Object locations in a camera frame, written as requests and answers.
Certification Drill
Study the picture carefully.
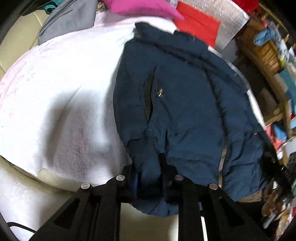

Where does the navy blue padded jacket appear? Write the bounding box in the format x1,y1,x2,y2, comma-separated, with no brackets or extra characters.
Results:
113,22,276,217

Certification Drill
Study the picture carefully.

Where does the grey folded garment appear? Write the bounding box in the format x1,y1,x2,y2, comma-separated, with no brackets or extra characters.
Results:
38,0,98,45

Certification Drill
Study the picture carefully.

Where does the wooden shelf frame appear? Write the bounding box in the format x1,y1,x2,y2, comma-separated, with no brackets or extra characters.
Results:
235,3,295,138

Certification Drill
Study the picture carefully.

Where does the wicker basket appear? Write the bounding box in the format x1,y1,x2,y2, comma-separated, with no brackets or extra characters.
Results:
236,19,283,76

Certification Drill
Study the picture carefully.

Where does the red pillow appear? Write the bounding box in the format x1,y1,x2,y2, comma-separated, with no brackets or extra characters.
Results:
174,1,220,48

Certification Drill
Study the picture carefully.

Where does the teal garment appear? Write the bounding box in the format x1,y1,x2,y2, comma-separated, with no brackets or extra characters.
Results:
42,0,64,14

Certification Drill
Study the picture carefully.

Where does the pale pink embossed blanket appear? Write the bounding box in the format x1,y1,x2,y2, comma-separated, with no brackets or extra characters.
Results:
0,10,266,241

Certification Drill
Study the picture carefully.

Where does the cream sofa cushion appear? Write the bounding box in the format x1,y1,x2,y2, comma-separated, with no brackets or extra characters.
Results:
1,10,49,77

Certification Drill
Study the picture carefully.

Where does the red headboard cloth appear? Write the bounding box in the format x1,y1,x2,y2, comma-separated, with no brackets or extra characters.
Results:
232,0,259,14

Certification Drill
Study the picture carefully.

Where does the magenta pillow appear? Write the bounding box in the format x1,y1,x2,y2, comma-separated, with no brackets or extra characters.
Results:
103,0,184,20

